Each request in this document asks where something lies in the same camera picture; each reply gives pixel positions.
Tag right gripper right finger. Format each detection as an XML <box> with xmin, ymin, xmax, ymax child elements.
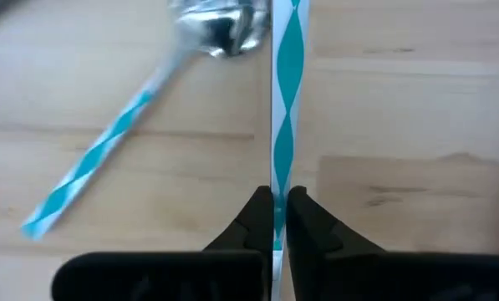
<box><xmin>285</xmin><ymin>186</ymin><xmax>499</xmax><ymax>301</ymax></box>

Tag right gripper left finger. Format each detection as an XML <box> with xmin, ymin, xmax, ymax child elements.
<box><xmin>52</xmin><ymin>186</ymin><xmax>274</xmax><ymax>301</ymax></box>

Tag silver spoon with patterned handle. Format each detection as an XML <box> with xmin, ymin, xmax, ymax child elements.
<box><xmin>21</xmin><ymin>0</ymin><xmax>273</xmax><ymax>242</ymax></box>
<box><xmin>269</xmin><ymin>0</ymin><xmax>311</xmax><ymax>301</ymax></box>

